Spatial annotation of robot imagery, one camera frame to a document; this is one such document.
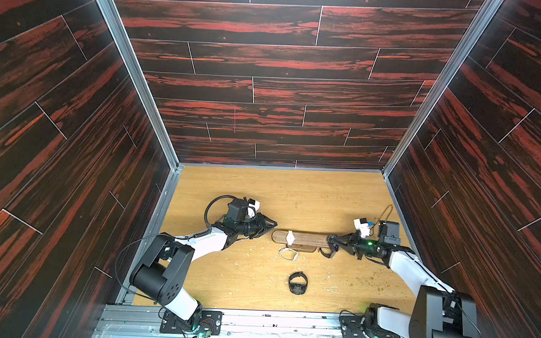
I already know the black watch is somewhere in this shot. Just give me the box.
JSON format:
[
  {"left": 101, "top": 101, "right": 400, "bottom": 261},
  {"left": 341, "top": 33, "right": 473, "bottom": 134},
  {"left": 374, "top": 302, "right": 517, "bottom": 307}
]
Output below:
[
  {"left": 319, "top": 235, "right": 339, "bottom": 259},
  {"left": 288, "top": 271, "right": 309, "bottom": 296}
]

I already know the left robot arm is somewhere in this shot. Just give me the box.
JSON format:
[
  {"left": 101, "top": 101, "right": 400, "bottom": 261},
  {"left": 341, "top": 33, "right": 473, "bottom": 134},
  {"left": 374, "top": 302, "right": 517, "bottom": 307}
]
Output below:
[{"left": 129, "top": 194, "right": 277, "bottom": 336}]

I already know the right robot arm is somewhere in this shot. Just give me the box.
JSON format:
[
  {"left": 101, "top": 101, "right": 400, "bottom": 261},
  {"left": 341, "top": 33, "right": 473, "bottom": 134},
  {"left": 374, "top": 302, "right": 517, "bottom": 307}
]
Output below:
[{"left": 326, "top": 219, "right": 482, "bottom": 338}]

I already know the dark wooden watch stand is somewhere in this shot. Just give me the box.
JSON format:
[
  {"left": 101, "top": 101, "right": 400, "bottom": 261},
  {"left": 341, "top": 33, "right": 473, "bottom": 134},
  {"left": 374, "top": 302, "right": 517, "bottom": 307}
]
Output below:
[{"left": 271, "top": 230, "right": 329, "bottom": 253}]

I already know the right black cable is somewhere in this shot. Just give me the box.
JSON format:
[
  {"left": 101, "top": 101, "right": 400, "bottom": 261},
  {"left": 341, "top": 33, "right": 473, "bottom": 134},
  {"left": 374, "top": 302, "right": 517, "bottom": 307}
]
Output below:
[{"left": 375, "top": 203, "right": 394, "bottom": 225}]

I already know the white watch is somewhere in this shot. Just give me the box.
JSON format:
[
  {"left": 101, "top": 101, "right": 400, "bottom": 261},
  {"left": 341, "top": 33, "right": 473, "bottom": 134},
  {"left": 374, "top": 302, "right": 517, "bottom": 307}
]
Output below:
[
  {"left": 278, "top": 247, "right": 299, "bottom": 262},
  {"left": 286, "top": 230, "right": 296, "bottom": 246}
]

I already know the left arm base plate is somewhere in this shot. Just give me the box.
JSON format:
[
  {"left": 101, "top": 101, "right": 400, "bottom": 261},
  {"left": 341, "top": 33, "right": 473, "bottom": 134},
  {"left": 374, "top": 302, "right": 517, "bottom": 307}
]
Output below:
[{"left": 159, "top": 310, "right": 223, "bottom": 338}]

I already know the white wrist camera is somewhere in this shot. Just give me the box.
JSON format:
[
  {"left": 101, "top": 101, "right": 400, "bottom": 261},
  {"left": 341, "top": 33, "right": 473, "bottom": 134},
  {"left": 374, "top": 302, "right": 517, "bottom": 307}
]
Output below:
[
  {"left": 246, "top": 198, "right": 261, "bottom": 219},
  {"left": 353, "top": 218, "right": 374, "bottom": 239}
]

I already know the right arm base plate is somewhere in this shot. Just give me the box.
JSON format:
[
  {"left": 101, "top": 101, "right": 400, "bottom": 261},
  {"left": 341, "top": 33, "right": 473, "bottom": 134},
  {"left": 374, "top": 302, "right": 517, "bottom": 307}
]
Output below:
[{"left": 338, "top": 311, "right": 401, "bottom": 338}]

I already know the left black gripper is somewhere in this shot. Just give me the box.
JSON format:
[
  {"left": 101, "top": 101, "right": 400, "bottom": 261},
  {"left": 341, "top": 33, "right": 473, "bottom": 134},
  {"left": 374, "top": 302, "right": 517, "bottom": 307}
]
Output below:
[{"left": 233, "top": 212, "right": 278, "bottom": 240}]

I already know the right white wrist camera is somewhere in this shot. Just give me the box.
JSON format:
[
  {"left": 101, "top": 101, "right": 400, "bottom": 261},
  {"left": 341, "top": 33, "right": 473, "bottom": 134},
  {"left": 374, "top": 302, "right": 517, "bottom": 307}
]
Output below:
[{"left": 353, "top": 218, "right": 374, "bottom": 239}]

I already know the black cable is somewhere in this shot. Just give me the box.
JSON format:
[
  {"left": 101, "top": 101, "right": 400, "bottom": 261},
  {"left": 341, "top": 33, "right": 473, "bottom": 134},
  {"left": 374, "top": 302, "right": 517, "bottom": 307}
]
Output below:
[
  {"left": 112, "top": 190, "right": 239, "bottom": 304},
  {"left": 375, "top": 203, "right": 394, "bottom": 225}
]

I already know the left black cable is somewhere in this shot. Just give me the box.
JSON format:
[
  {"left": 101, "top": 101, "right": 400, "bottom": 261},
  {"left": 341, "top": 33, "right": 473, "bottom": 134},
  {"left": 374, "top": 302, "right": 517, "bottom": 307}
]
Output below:
[{"left": 112, "top": 190, "right": 239, "bottom": 304}]

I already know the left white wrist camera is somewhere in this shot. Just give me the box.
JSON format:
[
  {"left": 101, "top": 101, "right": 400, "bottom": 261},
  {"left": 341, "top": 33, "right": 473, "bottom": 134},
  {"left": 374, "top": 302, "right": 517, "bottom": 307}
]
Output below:
[{"left": 246, "top": 198, "right": 261, "bottom": 219}]

